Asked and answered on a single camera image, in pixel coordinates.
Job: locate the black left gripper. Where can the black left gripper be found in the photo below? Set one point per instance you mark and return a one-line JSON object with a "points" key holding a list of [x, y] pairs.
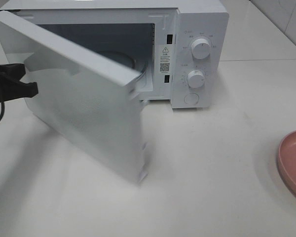
{"points": [[10, 90]]}

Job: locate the round white door button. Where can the round white door button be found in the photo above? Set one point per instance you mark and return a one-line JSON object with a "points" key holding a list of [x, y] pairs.
{"points": [[191, 99]]}

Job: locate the white microwave knob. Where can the white microwave knob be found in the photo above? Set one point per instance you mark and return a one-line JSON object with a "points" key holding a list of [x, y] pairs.
{"points": [[200, 48], [195, 79]]}

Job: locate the pink round plate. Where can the pink round plate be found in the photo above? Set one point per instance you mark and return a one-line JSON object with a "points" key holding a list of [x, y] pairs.
{"points": [[286, 161]]}

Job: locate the white microwave oven body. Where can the white microwave oven body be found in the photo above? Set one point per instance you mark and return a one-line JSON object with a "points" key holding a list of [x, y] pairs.
{"points": [[159, 32]]}

